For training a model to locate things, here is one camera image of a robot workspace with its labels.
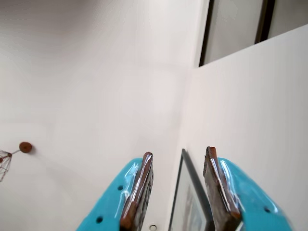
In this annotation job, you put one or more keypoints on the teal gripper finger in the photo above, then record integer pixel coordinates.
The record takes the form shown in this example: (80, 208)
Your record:
(245, 192)
(113, 197)

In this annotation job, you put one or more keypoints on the small round ceiling fixture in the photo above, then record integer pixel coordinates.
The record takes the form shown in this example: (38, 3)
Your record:
(153, 227)

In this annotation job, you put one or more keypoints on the black framed picture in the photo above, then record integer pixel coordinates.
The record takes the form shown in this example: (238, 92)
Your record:
(190, 173)

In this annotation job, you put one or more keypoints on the brown round ceiling rose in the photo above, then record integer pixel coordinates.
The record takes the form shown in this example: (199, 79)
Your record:
(25, 147)

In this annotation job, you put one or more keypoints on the dark framed window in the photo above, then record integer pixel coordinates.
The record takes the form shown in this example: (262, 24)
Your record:
(231, 24)

